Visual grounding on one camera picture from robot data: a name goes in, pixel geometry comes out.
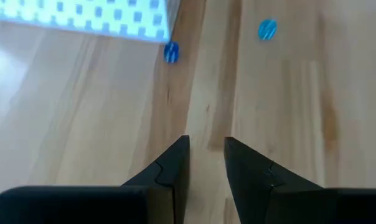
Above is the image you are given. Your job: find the small teal translucent die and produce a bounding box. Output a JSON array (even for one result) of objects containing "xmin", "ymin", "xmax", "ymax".
[{"xmin": 257, "ymin": 18, "xmax": 278, "ymax": 41}]

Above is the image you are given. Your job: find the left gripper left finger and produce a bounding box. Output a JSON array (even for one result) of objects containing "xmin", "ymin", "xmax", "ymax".
[{"xmin": 121, "ymin": 135, "xmax": 191, "ymax": 224}]

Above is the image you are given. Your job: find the white perforated basket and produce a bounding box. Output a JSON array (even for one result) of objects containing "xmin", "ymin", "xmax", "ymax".
[{"xmin": 0, "ymin": 0, "xmax": 181, "ymax": 44}]

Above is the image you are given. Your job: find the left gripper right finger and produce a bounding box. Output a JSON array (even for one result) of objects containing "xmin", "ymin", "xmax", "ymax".
[{"xmin": 224, "ymin": 137, "xmax": 332, "ymax": 224}]

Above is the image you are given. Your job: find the small dark blue die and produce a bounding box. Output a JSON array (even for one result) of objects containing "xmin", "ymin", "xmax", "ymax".
[{"xmin": 162, "ymin": 41, "xmax": 180, "ymax": 65}]

